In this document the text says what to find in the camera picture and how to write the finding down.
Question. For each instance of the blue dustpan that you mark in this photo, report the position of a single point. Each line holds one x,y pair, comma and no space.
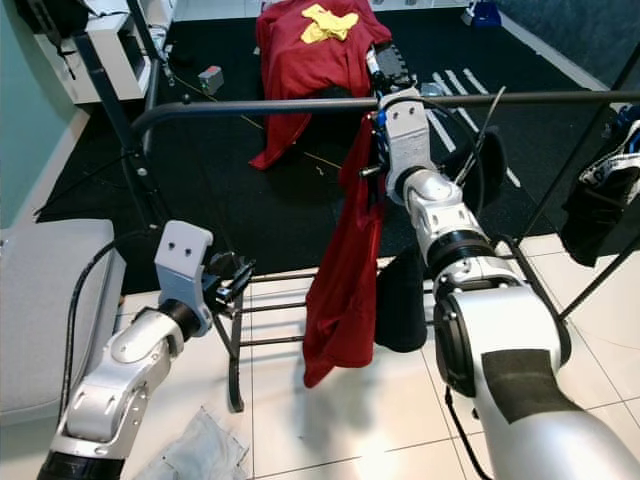
483,12

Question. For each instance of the grey upholstered bench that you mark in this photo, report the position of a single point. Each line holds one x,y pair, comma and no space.
60,320

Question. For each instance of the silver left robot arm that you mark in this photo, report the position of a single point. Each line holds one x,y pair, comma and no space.
120,390

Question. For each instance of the black garment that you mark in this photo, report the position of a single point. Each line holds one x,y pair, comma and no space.
400,300

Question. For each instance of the red sleeveless shirt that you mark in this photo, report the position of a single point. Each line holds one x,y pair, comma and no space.
345,290

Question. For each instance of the white shelf unit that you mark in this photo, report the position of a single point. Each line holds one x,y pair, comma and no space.
100,50

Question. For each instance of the black metal clothes rack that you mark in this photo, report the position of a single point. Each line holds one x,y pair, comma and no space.
260,107

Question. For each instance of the black box device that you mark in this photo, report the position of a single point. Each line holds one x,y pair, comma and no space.
388,65

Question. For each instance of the yellow cloth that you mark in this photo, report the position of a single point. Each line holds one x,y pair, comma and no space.
325,25

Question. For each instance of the small grey box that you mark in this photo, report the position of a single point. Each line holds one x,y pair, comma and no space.
211,78

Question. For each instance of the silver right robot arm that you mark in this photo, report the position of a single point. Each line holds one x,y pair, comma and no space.
510,340

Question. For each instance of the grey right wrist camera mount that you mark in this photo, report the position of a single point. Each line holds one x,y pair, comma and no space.
410,130

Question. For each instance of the black shorts white waistband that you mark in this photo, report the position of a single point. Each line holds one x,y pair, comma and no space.
600,190

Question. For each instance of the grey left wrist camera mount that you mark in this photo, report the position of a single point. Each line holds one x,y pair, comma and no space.
182,260

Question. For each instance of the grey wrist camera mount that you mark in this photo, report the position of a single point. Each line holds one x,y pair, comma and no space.
410,130
182,260

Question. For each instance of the black backpack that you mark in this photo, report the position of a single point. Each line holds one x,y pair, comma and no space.
50,15

